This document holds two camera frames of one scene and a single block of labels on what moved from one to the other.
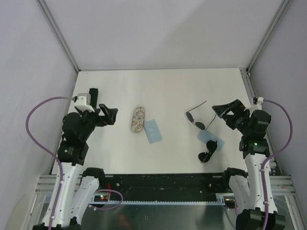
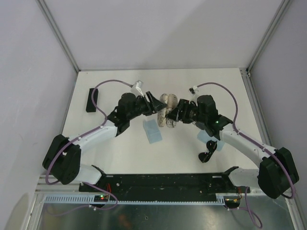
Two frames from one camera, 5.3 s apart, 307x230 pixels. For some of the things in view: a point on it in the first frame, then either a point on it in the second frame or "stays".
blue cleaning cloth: [205, 136] stays
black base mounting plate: [198, 184] stays
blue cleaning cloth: [152, 131] stays
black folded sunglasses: [212, 146] stays
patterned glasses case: [138, 119] to [171, 101]
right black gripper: [236, 105] to [183, 105]
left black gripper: [109, 118] to [153, 106]
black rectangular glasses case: [93, 93] stays
